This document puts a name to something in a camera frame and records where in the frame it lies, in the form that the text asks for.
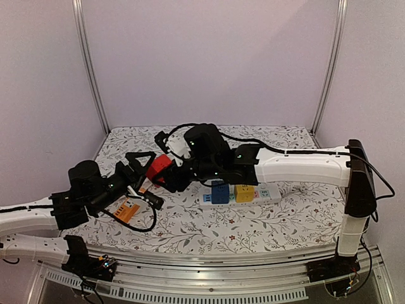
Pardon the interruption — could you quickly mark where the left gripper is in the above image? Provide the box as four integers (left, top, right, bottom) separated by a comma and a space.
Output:
89, 152, 156, 215

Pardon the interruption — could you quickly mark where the red cube socket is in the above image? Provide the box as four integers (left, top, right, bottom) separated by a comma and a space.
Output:
146, 155, 171, 183

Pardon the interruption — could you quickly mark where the blue cube socket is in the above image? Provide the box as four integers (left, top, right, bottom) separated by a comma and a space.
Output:
211, 180, 230, 205

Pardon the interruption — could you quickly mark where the yellow cube socket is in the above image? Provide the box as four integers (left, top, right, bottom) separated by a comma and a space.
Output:
234, 185, 255, 203

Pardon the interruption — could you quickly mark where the white multi-socket power strip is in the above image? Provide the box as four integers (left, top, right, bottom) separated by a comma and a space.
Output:
197, 184, 282, 209

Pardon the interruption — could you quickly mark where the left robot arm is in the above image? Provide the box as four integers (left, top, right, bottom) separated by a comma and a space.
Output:
1, 152, 156, 275

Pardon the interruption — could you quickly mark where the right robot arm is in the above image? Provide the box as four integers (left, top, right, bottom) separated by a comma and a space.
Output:
153, 123, 377, 276

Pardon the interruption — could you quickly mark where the orange power strip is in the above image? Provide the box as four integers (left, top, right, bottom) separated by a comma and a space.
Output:
113, 188, 146, 224

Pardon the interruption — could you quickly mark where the floral table mat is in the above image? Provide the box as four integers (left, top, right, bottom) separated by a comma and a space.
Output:
61, 126, 344, 255

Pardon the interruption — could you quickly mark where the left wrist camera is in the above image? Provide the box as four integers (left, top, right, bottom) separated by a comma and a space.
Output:
126, 186, 165, 210

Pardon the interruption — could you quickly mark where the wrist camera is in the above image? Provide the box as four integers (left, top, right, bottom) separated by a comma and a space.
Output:
154, 131, 190, 167
126, 186, 165, 210

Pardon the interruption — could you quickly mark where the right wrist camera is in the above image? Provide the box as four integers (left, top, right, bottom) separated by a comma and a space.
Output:
154, 131, 190, 167

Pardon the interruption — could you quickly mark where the left aluminium post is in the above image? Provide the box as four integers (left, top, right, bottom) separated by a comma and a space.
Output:
72, 0, 111, 135

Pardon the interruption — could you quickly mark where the aluminium post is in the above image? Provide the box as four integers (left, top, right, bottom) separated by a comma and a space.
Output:
310, 0, 348, 137
72, 0, 111, 135

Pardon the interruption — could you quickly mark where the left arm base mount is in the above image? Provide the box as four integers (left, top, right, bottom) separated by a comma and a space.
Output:
61, 236, 117, 282

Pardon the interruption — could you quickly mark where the aluminium front rail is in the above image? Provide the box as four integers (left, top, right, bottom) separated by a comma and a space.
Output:
27, 243, 393, 304

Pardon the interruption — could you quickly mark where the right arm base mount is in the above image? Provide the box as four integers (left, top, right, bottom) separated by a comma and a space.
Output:
306, 248, 361, 298

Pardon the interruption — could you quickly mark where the right aluminium post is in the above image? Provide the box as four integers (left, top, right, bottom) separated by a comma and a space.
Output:
310, 0, 348, 137

